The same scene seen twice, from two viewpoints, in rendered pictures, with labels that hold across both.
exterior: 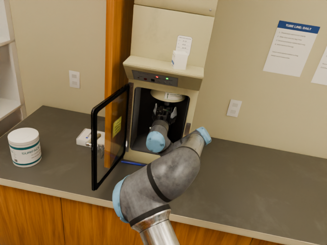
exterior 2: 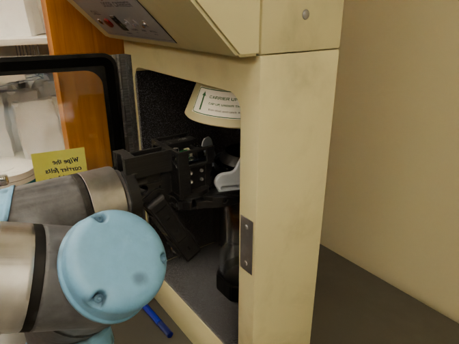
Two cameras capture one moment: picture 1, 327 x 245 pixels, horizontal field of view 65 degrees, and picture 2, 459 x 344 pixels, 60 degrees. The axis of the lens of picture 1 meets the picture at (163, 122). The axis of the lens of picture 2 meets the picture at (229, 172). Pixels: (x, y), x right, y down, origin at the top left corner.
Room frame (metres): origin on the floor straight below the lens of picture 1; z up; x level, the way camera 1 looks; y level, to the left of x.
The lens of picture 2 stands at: (0.81, -0.40, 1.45)
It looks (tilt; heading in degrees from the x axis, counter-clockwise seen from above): 22 degrees down; 50
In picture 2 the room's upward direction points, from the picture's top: straight up
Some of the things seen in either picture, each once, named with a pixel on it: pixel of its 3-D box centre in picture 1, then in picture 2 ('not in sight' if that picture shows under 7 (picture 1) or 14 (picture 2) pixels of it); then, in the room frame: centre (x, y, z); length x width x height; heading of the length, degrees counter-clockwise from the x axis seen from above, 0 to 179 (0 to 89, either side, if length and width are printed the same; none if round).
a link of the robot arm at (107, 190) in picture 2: (158, 128); (102, 198); (0.97, 0.02, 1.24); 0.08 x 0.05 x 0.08; 86
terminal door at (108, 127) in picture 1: (111, 136); (28, 192); (0.93, 0.22, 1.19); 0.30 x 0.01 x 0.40; 166
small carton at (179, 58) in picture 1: (179, 60); not in sight; (1.02, -0.03, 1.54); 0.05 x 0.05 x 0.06; 13
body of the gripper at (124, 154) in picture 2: (162, 118); (164, 177); (1.05, 0.01, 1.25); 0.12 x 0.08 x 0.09; 176
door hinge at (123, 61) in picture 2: (128, 120); (134, 175); (1.09, 0.17, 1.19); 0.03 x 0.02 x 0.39; 86
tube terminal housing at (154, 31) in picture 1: (165, 90); (253, 100); (1.21, 0.02, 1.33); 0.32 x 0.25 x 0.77; 86
